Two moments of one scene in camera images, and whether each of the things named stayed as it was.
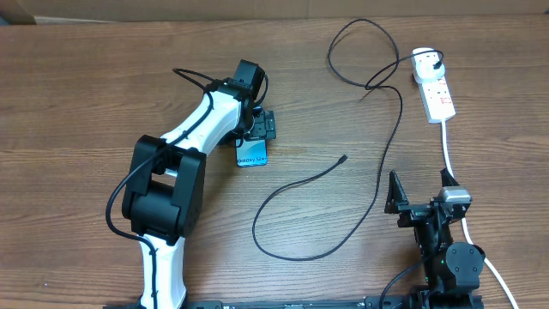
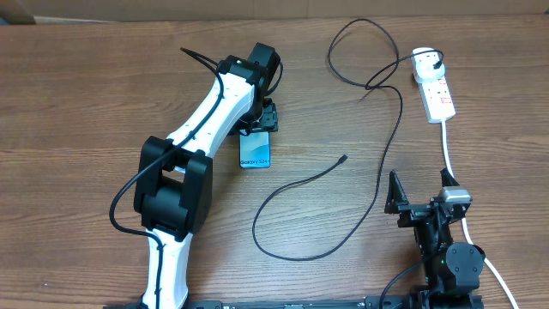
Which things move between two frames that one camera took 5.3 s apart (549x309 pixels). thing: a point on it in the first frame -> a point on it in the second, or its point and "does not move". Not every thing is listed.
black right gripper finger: [396, 194] does not move
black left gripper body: [262, 127] -> [268, 118]
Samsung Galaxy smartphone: [252, 153] does not move
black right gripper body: [413, 213] does not move
